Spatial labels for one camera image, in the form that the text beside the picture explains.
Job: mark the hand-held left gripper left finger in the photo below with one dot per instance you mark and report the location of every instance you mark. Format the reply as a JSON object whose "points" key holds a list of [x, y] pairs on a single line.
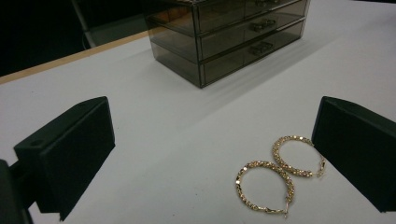
{"points": [[74, 146]]}

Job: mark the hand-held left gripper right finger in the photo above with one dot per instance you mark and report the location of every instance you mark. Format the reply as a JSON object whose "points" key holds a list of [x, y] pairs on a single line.
{"points": [[358, 149]]}

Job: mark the smoky clear drawer organizer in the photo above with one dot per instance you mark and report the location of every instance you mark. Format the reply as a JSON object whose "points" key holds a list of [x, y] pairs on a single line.
{"points": [[174, 46]]}

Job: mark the grey metal post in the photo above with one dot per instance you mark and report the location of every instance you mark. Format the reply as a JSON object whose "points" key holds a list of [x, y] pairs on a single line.
{"points": [[83, 25]]}

